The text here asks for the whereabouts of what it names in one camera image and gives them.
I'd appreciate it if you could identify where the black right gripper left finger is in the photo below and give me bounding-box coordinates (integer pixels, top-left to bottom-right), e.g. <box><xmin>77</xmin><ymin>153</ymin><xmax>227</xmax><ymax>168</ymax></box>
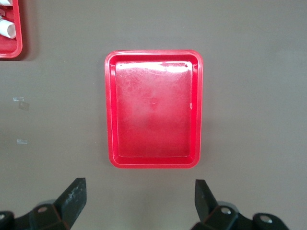
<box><xmin>0</xmin><ymin>177</ymin><xmax>87</xmax><ymax>230</ymax></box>

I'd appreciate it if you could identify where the red plastic tray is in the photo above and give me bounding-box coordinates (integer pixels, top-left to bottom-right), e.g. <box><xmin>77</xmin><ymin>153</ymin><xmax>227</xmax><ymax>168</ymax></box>
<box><xmin>0</xmin><ymin>0</ymin><xmax>24</xmax><ymax>59</ymax></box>
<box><xmin>104</xmin><ymin>49</ymin><xmax>205</xmax><ymax>170</ymax></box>

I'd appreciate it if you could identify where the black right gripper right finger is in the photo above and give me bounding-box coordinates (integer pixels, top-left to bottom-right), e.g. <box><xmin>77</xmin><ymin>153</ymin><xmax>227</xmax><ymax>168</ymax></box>
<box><xmin>191</xmin><ymin>179</ymin><xmax>288</xmax><ymax>230</ymax></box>

